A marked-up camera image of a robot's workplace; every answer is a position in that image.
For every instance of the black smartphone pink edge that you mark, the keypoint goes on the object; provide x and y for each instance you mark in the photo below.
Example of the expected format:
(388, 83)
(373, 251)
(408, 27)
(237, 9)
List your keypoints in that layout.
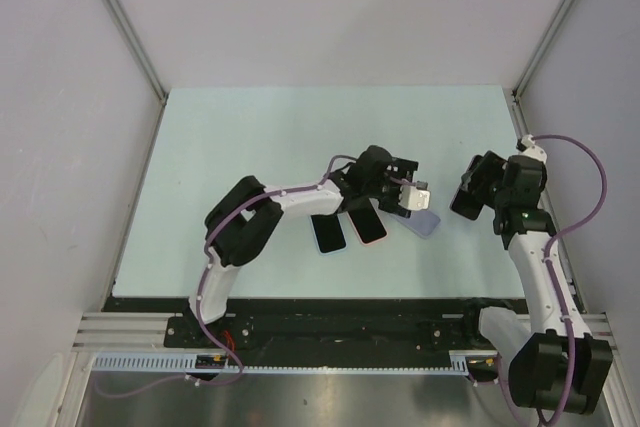
(466, 205)

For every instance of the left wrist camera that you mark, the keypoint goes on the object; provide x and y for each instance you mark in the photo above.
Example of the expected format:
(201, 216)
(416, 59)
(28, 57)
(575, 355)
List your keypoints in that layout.
(415, 196)

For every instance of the right aluminium frame post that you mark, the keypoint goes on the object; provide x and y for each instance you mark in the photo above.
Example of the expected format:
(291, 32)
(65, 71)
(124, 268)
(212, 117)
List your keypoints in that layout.
(550, 33)

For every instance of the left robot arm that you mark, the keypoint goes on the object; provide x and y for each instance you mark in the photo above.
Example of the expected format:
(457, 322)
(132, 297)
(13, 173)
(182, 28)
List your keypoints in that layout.
(241, 224)

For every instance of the lilac phone case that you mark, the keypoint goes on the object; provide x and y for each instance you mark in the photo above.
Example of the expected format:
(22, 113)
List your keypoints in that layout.
(421, 223)

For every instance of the left aluminium frame post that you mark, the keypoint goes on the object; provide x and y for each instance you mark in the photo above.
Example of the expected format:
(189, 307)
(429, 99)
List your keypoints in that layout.
(132, 41)

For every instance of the white slotted cable duct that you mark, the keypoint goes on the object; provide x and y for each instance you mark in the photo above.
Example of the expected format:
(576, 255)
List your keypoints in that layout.
(454, 362)

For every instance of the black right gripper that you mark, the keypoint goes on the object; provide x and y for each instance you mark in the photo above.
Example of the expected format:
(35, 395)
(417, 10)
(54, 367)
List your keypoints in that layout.
(494, 166)

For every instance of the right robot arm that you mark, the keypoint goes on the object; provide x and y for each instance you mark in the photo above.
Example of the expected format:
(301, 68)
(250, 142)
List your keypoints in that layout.
(554, 364)

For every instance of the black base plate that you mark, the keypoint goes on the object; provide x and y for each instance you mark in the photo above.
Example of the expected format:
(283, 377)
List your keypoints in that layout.
(468, 307)

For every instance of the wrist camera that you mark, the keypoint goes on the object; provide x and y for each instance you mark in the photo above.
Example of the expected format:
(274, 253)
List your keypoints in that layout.
(415, 196)
(527, 146)

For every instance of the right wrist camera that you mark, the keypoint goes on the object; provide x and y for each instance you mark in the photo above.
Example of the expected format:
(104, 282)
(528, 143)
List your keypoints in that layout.
(527, 146)

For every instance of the pink silicone phone case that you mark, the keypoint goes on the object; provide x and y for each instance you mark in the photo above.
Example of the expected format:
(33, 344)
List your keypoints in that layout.
(369, 229)

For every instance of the aluminium frame post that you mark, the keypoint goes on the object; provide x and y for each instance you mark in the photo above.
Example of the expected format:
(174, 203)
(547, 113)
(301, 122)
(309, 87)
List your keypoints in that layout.
(132, 41)
(550, 33)

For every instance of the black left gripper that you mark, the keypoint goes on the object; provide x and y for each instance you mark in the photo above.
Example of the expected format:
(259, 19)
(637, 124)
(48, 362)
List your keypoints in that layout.
(402, 175)

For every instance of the aluminium front rail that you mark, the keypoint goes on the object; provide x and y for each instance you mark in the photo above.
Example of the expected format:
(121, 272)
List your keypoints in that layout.
(120, 332)

